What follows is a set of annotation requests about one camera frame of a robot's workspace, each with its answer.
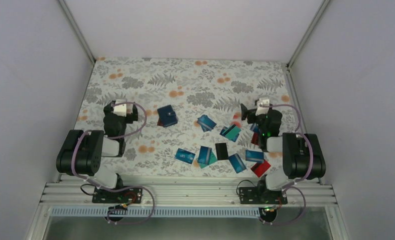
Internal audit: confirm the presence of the blue denim card holder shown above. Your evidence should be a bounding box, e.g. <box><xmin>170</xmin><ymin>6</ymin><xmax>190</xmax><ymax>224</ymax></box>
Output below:
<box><xmin>157</xmin><ymin>105</ymin><xmax>178</xmax><ymax>128</ymax></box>

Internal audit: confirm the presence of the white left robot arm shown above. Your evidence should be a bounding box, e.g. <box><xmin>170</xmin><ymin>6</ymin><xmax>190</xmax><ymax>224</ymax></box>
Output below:
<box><xmin>55</xmin><ymin>100</ymin><xmax>139</xmax><ymax>203</ymax></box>

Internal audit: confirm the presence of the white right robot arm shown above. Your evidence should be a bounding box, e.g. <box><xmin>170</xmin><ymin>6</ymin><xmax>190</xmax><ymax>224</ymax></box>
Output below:
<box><xmin>240</xmin><ymin>102</ymin><xmax>327</xmax><ymax>204</ymax></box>

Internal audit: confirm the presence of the blue card far right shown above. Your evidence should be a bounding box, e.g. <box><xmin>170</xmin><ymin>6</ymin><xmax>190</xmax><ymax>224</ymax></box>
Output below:
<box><xmin>250</xmin><ymin>123</ymin><xmax>259</xmax><ymax>134</ymax></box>

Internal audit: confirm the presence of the blue card lower right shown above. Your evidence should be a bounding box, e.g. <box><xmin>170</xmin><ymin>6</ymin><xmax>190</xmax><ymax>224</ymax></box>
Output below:
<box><xmin>245</xmin><ymin>150</ymin><xmax>265</xmax><ymax>163</ymax></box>

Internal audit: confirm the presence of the teal green card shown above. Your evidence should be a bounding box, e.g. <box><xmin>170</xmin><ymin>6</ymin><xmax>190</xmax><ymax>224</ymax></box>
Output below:
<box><xmin>223</xmin><ymin>124</ymin><xmax>241</xmax><ymax>141</ymax></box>

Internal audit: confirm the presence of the blue card under teal card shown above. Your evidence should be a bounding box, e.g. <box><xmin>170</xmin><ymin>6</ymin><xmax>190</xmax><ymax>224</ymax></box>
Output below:
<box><xmin>220</xmin><ymin>124</ymin><xmax>241</xmax><ymax>142</ymax></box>

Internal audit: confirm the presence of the red card lower right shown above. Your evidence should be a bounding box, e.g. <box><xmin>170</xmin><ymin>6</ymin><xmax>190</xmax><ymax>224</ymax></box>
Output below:
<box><xmin>251</xmin><ymin>160</ymin><xmax>271</xmax><ymax>178</ymax></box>

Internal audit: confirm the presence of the blue card right of pile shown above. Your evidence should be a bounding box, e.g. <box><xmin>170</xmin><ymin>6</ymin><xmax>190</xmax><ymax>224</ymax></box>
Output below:
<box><xmin>228</xmin><ymin>153</ymin><xmax>247</xmax><ymax>174</ymax></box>

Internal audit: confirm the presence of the blue card with silver stripe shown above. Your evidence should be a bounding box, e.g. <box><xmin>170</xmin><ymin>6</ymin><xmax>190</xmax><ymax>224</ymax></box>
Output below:
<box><xmin>196</xmin><ymin>114</ymin><xmax>217</xmax><ymax>132</ymax></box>

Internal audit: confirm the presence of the teal card in pile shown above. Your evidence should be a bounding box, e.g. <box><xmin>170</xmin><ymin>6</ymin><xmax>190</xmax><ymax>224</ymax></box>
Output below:
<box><xmin>198</xmin><ymin>152</ymin><xmax>217</xmax><ymax>169</ymax></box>

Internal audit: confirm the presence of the blue striped card pile centre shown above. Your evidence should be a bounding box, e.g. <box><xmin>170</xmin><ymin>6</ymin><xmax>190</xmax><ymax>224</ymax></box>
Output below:
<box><xmin>197</xmin><ymin>146</ymin><xmax>212</xmax><ymax>165</ymax></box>

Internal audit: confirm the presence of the blue card with logo centre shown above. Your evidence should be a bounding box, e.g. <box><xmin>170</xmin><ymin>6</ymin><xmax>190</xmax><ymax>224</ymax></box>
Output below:
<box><xmin>174</xmin><ymin>148</ymin><xmax>196</xmax><ymax>164</ymax></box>

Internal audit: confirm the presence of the floral patterned table mat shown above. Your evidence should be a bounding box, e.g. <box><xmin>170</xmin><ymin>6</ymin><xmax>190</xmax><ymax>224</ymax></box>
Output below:
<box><xmin>75</xmin><ymin>57</ymin><xmax>298</xmax><ymax>178</ymax></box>

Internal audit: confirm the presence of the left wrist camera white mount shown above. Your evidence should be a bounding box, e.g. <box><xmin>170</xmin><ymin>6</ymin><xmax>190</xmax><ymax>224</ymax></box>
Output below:
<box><xmin>112</xmin><ymin>99</ymin><xmax>128</xmax><ymax>117</ymax></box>

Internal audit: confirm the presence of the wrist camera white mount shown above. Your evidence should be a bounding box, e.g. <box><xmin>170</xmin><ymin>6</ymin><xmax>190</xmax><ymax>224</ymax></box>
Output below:
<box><xmin>112</xmin><ymin>99</ymin><xmax>128</xmax><ymax>117</ymax></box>
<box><xmin>255</xmin><ymin>96</ymin><xmax>270</xmax><ymax>116</ymax></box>

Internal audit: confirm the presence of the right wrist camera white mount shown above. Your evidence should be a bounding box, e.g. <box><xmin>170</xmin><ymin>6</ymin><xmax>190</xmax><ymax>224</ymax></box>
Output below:
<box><xmin>255</xmin><ymin>96</ymin><xmax>270</xmax><ymax>116</ymax></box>

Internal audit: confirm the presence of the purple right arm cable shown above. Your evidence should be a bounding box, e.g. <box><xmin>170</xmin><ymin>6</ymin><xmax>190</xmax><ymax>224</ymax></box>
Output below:
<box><xmin>258</xmin><ymin>103</ymin><xmax>314</xmax><ymax>226</ymax></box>

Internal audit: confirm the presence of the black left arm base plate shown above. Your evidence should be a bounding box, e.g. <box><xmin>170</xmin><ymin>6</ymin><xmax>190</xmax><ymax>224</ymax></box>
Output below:
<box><xmin>91</xmin><ymin>187</ymin><xmax>143</xmax><ymax>204</ymax></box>

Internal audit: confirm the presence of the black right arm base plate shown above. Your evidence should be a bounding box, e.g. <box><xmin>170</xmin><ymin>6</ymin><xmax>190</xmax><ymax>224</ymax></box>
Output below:
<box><xmin>237</xmin><ymin>187</ymin><xmax>288</xmax><ymax>205</ymax></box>

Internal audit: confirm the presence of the aluminium rail frame front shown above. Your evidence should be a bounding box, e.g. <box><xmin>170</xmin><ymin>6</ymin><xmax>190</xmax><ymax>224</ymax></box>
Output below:
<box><xmin>39</xmin><ymin>175</ymin><xmax>338</xmax><ymax>207</ymax></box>

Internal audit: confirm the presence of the grey slotted cable duct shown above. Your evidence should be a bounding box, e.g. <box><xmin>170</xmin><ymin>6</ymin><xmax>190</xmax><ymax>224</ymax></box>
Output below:
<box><xmin>49</xmin><ymin>206</ymin><xmax>270</xmax><ymax>219</ymax></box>

